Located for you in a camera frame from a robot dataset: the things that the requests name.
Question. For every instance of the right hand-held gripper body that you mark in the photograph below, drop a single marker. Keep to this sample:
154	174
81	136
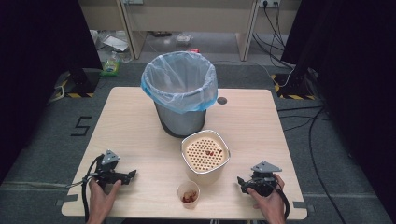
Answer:
263	183

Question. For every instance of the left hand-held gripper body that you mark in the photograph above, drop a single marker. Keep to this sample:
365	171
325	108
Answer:
107	172

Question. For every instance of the person's right hand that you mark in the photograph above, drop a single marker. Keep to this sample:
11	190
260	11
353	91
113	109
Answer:
274	203

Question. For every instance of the person's left hand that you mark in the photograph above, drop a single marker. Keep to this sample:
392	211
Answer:
99	199

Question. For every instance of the beige container with perforated strainer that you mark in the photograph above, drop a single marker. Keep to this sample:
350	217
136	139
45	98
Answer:
204	172

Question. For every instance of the red food scraps on strainer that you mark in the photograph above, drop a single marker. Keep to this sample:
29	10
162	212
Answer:
208	152

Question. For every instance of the clear plastic cup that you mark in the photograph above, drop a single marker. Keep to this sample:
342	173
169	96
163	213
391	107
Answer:
181	189

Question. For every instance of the red food scraps in cup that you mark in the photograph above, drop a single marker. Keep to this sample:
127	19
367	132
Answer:
190	197

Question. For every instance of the grey metal trash bin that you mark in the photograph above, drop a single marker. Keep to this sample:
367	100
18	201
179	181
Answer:
183	121

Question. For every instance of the blue plastic bin liner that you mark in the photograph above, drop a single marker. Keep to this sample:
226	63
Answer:
177	93

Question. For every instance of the black stand base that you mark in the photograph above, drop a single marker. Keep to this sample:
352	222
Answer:
294	85
82	81

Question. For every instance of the black curtain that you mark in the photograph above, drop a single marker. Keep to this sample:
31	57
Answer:
358	77
34	77

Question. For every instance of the clear plastic bags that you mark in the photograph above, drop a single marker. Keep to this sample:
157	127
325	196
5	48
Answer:
115	43

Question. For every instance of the small red object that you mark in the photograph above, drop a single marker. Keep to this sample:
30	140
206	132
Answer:
194	50

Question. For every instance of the clear plastic box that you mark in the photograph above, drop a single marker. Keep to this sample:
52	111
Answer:
183	38

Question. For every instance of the beige wooden desk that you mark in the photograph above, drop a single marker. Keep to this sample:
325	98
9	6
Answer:
186	15

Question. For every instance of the white wall socket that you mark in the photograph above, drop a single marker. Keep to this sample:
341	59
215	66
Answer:
269	2

